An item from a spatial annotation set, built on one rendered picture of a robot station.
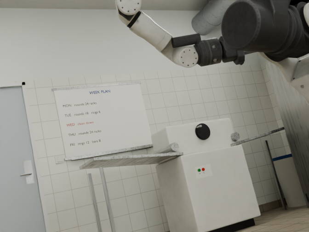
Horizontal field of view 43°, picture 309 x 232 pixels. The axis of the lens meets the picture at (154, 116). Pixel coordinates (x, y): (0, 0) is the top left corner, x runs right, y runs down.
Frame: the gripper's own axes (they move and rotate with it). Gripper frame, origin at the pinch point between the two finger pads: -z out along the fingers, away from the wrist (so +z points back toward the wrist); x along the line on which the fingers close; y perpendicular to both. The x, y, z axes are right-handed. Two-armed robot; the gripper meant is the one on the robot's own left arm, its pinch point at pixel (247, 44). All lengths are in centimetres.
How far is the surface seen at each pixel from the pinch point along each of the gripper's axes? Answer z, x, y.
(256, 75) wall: -191, 97, 426
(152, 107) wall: -16, 67, 364
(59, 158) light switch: 105, 20, 319
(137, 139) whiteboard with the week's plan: 13, 27, 352
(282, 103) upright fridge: -154, 25, 297
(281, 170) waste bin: -163, -48, 372
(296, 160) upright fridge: -152, -41, 301
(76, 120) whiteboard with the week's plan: 79, 61, 328
